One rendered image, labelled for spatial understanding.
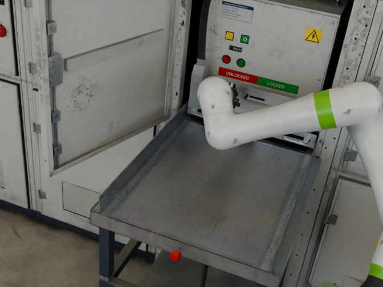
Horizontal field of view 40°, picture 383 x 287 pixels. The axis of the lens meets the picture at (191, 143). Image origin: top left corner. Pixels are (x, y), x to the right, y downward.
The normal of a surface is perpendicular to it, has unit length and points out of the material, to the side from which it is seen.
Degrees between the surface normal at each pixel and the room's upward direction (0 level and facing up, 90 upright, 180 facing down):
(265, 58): 90
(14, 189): 91
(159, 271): 0
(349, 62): 90
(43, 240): 0
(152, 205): 0
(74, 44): 90
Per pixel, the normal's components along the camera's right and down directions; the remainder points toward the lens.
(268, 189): 0.09, -0.84
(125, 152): -0.37, 0.47
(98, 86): 0.77, 0.40
